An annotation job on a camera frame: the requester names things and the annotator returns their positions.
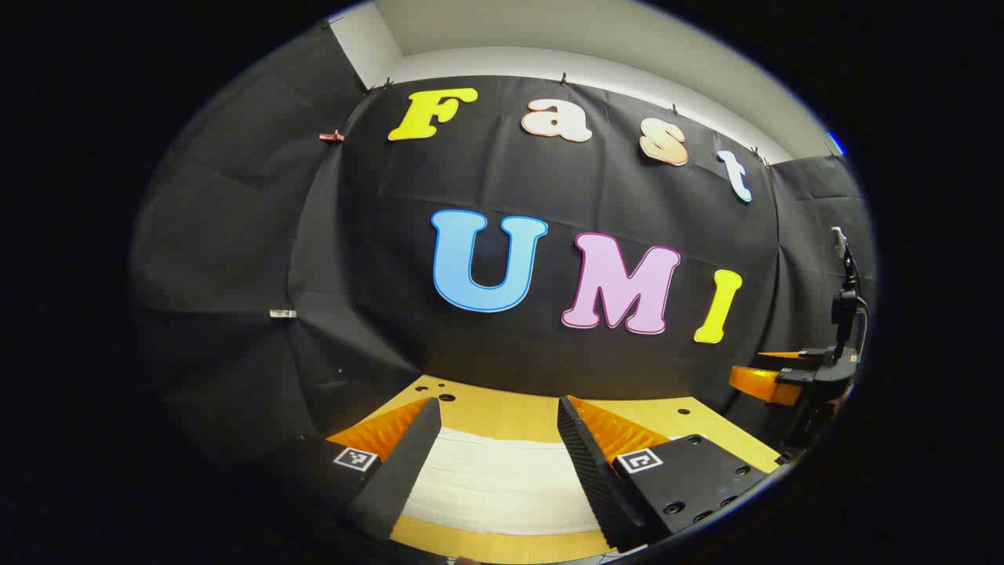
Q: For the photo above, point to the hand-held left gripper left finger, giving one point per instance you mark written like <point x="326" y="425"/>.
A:
<point x="404" y="463"/>

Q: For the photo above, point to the copper cloth clip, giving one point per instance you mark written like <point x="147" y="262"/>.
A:
<point x="332" y="136"/>

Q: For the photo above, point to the black backdrop cloth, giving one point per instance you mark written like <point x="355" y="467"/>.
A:
<point x="392" y="259"/>

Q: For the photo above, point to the white jeans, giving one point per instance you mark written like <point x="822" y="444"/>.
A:
<point x="502" y="486"/>

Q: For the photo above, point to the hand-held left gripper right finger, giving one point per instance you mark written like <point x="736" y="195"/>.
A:
<point x="588" y="471"/>

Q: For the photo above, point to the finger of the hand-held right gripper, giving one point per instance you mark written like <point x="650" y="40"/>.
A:
<point x="792" y="355"/>
<point x="757" y="383"/>

